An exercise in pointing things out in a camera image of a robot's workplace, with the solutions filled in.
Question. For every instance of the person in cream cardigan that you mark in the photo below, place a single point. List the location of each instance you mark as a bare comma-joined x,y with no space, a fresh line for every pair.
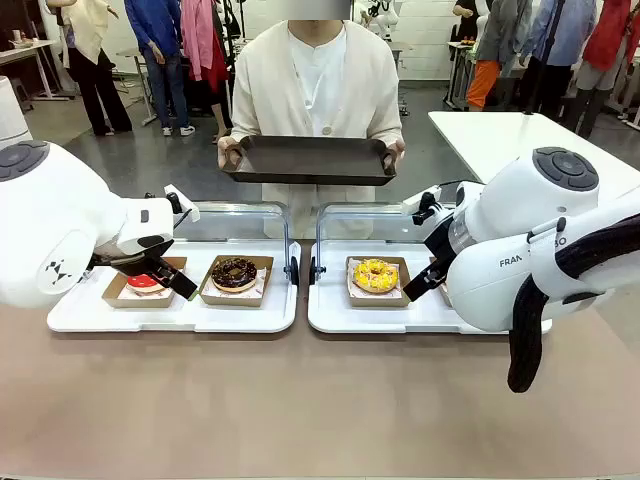
280,90

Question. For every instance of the person's left forearm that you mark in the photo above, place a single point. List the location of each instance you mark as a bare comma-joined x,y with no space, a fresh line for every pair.
387,125

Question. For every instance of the white air purifier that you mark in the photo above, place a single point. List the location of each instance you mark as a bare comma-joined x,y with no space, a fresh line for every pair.
12,115

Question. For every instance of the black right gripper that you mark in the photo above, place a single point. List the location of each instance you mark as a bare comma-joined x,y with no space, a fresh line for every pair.
440,240

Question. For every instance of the person's right forearm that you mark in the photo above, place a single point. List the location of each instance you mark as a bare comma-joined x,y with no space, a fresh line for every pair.
242,122

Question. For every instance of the grey background table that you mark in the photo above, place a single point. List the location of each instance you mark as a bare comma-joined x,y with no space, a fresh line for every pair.
131,51

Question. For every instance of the person blue shirt jeans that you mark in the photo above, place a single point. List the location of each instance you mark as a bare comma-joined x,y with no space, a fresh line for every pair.
165,75

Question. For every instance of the clear plastic tray lid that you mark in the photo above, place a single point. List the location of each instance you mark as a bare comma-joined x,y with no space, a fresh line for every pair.
240,220
365,220

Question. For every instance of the white background desk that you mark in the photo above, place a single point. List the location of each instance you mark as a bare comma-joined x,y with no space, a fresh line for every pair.
25,50
460,45

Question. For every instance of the person's left hand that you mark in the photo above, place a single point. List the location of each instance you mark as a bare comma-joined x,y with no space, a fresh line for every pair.
396,152

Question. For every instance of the person's right hand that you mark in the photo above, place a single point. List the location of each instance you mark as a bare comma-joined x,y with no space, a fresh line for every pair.
229,150

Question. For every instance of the white printed paper liner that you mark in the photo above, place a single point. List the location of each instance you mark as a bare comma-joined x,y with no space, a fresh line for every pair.
261,277
351,263

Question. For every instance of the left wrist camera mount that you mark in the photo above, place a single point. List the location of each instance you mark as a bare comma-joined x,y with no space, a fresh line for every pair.
182,201

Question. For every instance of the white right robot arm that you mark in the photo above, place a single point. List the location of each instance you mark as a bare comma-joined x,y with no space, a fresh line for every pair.
525,200

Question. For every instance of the chocolate sprinkled donut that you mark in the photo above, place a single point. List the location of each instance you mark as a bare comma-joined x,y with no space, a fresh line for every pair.
222,275

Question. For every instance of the dark brown serving tray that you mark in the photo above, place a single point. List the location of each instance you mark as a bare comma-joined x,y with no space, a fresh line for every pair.
310,160

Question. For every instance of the yellow sprinkled donut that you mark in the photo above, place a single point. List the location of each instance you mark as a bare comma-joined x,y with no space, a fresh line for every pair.
362,277

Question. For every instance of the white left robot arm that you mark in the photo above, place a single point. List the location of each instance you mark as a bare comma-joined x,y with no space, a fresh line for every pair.
50,210

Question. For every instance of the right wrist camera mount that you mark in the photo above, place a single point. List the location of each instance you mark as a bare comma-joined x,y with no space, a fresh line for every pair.
422,202

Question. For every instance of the white display tray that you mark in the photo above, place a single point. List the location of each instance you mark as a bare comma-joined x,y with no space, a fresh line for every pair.
225,320
360,320

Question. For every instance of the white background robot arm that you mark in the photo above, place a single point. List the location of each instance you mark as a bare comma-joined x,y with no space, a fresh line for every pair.
385,20

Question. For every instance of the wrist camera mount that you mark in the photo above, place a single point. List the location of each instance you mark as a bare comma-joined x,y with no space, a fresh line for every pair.
422,202
182,201

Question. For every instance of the black stand pole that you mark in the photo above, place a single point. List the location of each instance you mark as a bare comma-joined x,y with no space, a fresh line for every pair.
542,75

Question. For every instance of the red glazed donut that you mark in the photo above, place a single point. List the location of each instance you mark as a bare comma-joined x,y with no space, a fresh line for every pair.
137,285

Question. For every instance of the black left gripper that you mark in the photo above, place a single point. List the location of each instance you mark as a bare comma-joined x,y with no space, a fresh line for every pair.
130,261

